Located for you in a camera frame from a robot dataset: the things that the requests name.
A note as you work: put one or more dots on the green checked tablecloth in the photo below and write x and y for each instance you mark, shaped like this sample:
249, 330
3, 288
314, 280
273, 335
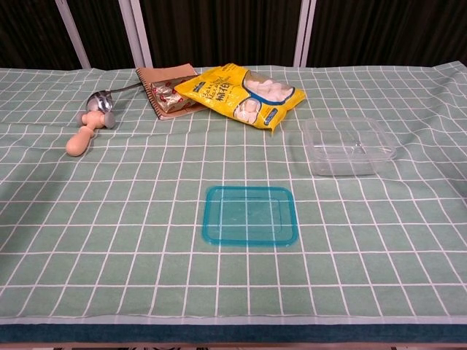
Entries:
109, 218

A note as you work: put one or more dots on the black pleated curtain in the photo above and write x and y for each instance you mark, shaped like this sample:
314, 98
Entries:
219, 29

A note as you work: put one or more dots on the silver red snack packet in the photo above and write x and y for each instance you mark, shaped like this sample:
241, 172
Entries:
164, 96

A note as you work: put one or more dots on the wide white frame post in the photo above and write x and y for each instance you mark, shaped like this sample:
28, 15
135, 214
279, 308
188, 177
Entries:
136, 36

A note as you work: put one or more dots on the slanted white frame post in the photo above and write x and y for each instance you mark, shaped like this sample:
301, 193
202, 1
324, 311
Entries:
73, 36

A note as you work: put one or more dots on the yellow marshmallow bag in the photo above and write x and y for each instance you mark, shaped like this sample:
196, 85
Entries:
219, 95

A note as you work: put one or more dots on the clear plastic container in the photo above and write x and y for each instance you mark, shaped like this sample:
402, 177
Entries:
346, 153

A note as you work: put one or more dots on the dark teal under cloth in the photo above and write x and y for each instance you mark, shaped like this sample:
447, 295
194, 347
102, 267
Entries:
233, 333

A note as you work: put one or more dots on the blue plastic lid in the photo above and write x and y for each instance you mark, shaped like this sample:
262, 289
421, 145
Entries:
219, 233

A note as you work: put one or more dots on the metal soup ladle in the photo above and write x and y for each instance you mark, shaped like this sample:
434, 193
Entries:
98, 102

